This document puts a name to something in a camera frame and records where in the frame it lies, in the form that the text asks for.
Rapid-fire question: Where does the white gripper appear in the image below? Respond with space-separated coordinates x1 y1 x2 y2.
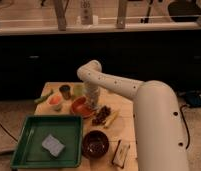
84 83 100 109

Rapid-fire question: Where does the orange red bowl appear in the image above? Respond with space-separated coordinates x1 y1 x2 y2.
70 96 95 118

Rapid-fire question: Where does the dark brown patterned towel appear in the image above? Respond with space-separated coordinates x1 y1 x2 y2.
92 106 111 125

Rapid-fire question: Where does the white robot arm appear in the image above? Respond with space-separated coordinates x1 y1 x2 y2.
77 60 190 171

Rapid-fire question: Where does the dark maroon bowl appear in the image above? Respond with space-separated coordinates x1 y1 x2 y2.
82 130 109 159

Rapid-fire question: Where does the light green cup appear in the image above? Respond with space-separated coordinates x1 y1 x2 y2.
73 84 84 97

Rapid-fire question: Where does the green vegetable toy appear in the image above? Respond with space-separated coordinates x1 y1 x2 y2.
34 90 54 104

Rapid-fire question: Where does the grey blue sponge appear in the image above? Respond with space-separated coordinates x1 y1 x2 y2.
42 134 65 157

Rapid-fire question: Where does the green plastic tray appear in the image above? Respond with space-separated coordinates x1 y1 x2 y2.
11 115 83 169

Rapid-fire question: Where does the dark blue floor device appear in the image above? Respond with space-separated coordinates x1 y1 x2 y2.
183 92 201 108

